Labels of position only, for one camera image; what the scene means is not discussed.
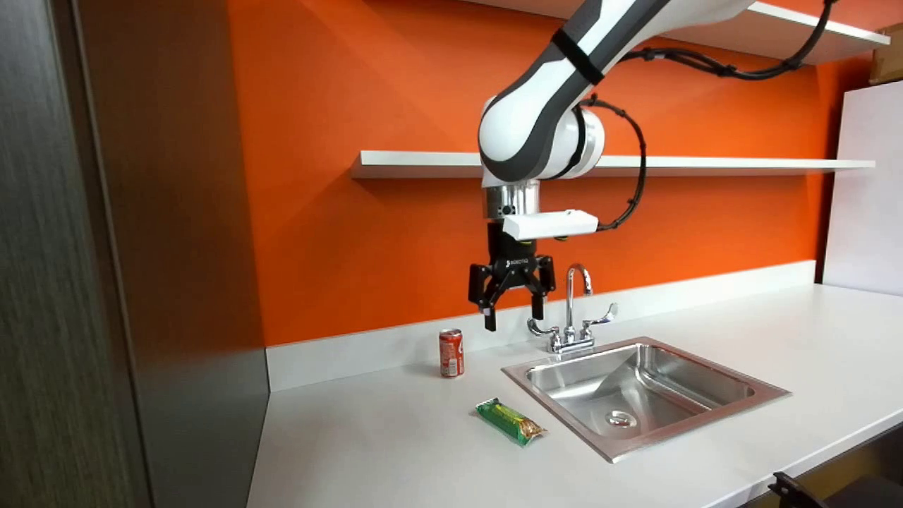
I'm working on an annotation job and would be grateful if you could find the chrome faucet with handles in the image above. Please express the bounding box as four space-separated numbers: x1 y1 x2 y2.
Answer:
525 263 621 362

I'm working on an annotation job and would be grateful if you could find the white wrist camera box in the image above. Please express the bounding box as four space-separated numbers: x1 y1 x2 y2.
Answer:
498 207 604 244

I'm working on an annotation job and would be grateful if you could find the long white wall shelf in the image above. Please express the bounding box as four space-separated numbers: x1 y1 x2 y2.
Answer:
350 146 876 183

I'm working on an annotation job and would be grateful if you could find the high white wall shelf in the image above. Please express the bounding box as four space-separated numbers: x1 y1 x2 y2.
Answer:
467 0 893 67

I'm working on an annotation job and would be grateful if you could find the stainless steel sink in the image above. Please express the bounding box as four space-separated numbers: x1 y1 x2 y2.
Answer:
498 332 793 465

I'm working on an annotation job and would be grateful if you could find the white side panel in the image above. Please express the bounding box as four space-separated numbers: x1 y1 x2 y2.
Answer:
821 80 903 299

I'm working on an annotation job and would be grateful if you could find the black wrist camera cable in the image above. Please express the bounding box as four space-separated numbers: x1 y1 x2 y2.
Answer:
584 93 651 238

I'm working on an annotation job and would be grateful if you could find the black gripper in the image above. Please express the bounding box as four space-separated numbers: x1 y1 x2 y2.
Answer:
466 220 557 337

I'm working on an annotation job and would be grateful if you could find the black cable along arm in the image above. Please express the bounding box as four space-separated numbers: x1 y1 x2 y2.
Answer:
618 0 840 84

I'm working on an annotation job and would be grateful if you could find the red soda can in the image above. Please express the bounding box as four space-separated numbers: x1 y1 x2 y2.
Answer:
436 324 467 380

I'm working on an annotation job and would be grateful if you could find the green candy bar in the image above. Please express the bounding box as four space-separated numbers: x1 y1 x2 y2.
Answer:
470 396 549 450

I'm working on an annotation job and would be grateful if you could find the dark wood cabinet panel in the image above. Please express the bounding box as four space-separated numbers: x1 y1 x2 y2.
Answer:
0 0 272 508

